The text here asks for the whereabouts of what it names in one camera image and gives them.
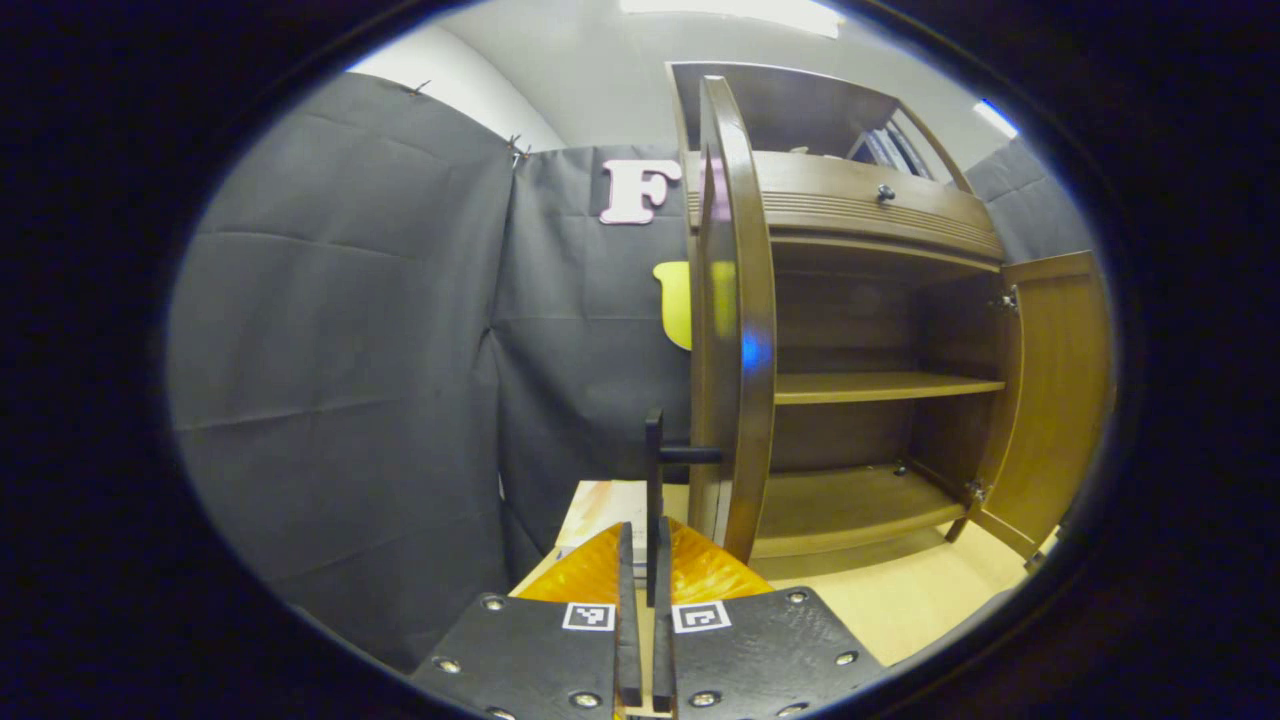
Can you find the small ceiling light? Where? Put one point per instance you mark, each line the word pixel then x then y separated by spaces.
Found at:
pixel 997 118

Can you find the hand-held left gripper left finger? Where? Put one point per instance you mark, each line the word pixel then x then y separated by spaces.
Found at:
pixel 627 640

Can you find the black backdrop cloth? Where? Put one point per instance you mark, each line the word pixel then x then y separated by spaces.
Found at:
pixel 350 350

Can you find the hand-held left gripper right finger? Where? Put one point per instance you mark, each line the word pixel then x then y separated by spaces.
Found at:
pixel 663 660

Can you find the wooden cabinet drawer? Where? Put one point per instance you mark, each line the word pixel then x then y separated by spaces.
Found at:
pixel 820 190

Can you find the small stack of books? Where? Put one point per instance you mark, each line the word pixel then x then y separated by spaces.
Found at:
pixel 600 505

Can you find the wooden shoe cabinet door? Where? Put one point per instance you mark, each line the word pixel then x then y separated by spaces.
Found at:
pixel 750 400
pixel 1060 400

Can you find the row of upright books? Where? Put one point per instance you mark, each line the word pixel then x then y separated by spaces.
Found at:
pixel 885 148

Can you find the wooden cabinet inner shelf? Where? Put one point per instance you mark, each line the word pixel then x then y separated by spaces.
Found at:
pixel 880 386

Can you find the wooden double-door shoe cabinet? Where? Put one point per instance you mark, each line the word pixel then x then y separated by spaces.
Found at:
pixel 850 320

